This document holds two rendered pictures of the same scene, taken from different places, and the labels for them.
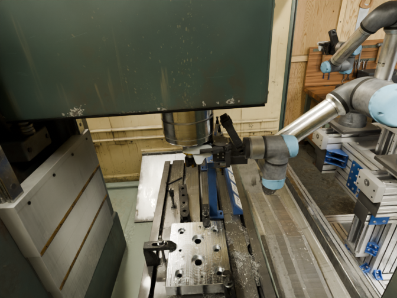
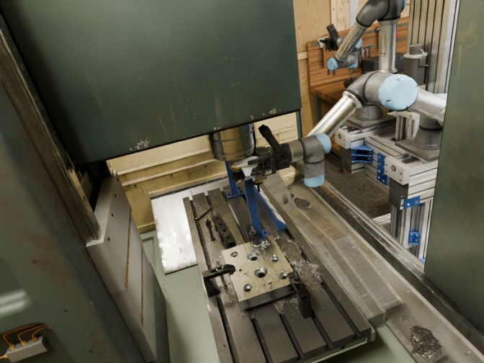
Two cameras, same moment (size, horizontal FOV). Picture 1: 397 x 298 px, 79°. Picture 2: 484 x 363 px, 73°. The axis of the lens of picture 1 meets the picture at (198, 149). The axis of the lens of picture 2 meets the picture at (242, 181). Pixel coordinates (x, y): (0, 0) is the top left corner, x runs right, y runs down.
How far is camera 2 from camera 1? 39 cm
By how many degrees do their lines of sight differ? 10
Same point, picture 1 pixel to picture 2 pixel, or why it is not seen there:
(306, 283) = (362, 276)
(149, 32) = (202, 66)
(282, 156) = (318, 153)
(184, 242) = (241, 263)
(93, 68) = (157, 103)
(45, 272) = (128, 307)
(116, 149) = not seen: hidden behind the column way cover
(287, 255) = (338, 257)
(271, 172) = (312, 171)
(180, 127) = (230, 142)
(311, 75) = (315, 73)
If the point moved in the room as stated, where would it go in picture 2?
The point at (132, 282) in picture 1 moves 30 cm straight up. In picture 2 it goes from (187, 330) to (170, 284)
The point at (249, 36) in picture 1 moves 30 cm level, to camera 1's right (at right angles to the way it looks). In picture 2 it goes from (281, 57) to (379, 34)
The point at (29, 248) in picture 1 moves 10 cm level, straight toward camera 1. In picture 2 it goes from (115, 282) to (141, 292)
